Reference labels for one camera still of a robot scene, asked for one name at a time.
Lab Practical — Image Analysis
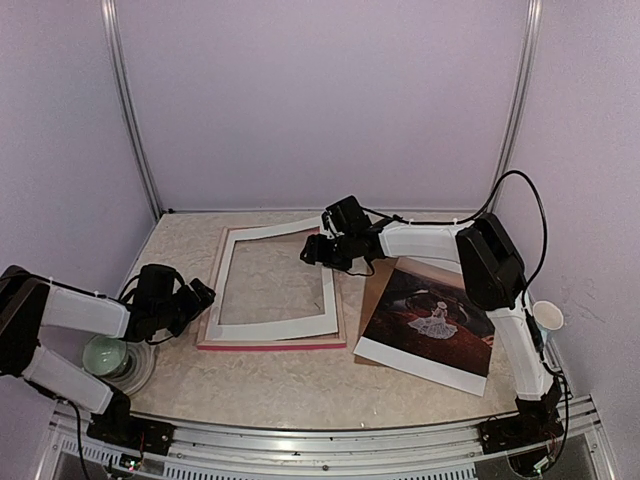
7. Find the white photo mat board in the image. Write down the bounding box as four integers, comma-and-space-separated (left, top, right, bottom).
205, 216, 340, 344

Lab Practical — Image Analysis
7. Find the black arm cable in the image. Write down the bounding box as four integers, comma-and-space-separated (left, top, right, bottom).
364, 169, 571, 466
49, 272, 146, 311

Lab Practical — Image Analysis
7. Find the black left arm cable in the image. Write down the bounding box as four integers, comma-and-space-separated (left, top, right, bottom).
49, 272, 146, 311

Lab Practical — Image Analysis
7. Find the brown cardboard backing board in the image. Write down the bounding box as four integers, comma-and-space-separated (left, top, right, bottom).
352, 254, 491, 398

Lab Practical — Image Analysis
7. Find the right aluminium corner post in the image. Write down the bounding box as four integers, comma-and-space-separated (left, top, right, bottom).
489, 0, 543, 211

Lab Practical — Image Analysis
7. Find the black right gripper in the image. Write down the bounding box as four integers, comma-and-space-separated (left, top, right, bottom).
299, 232, 355, 271

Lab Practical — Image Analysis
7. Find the aluminium corner post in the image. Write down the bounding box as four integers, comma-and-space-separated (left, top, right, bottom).
100, 0, 164, 222
489, 0, 543, 211

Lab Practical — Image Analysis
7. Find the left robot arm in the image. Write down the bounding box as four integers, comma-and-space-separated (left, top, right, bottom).
1, 264, 215, 448

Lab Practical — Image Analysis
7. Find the light blue ceramic mug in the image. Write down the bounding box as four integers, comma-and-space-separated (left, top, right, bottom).
533, 300, 565, 348

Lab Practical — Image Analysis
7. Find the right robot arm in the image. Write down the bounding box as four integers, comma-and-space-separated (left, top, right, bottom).
300, 196, 569, 450

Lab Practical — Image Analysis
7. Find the pink wooden picture frame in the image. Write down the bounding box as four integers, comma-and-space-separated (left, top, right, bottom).
195, 223, 348, 351

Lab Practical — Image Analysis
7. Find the green ceramic bowl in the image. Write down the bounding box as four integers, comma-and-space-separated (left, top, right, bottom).
82, 335, 128, 377

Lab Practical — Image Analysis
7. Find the aluminium front rail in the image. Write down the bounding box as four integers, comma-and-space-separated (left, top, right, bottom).
34, 397, 616, 479

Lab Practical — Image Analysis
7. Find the clear acrylic glass sheet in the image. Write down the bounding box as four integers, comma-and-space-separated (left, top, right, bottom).
220, 231, 324, 325

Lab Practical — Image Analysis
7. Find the dark landscape photo print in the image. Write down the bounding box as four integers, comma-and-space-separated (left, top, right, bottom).
362, 257, 499, 379

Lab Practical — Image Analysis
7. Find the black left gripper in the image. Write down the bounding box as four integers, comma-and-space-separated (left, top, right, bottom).
154, 278, 214, 337

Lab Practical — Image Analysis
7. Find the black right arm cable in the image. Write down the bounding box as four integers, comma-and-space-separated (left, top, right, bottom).
364, 169, 571, 466

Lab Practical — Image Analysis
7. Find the left aluminium corner post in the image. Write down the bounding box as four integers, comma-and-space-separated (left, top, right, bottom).
100, 0, 164, 222

